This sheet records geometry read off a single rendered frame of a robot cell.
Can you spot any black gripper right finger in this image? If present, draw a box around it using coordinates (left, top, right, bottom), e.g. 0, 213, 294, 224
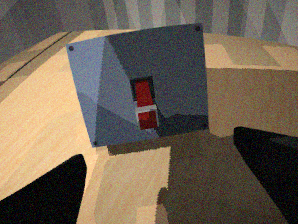
234, 127, 298, 224

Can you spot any dark red square peg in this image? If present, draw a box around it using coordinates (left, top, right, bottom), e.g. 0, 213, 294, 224
136, 80, 160, 129

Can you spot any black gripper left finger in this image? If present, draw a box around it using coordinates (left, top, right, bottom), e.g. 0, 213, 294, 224
0, 153, 88, 224

